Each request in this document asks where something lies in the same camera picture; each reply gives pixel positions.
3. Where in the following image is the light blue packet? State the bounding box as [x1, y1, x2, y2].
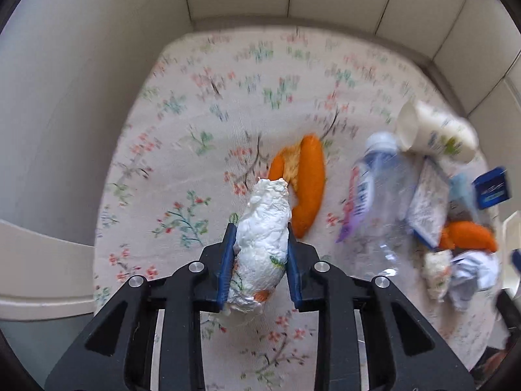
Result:
[448, 173, 481, 223]

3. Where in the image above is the small white carton blue edge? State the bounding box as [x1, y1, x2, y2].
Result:
[407, 158, 452, 249]

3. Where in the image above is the cream paper cup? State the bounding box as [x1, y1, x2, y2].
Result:
[397, 100, 479, 164]

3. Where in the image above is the floral printed tissue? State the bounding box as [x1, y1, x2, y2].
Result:
[220, 177, 293, 327]

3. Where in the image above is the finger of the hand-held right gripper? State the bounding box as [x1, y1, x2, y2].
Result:
[493, 248, 521, 335]

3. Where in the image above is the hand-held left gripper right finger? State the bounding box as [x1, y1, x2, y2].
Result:
[286, 222, 475, 391]

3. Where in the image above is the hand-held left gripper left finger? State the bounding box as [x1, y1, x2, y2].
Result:
[44, 223, 239, 391]

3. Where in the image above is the clear plastic bottle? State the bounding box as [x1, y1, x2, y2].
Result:
[336, 131, 422, 290]

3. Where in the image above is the white paper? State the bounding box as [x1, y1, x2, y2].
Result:
[450, 250, 500, 312]

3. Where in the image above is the dark blue box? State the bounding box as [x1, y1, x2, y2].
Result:
[472, 166, 512, 210]

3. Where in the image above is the small orange peel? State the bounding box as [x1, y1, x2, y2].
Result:
[439, 220, 498, 253]

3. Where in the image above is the large curved orange peel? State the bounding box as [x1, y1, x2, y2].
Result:
[269, 134, 326, 239]

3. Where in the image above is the floral tablecloth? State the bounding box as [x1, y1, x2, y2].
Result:
[93, 28, 505, 391]

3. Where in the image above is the plain white tissue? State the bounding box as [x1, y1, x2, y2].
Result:
[421, 249, 453, 302]

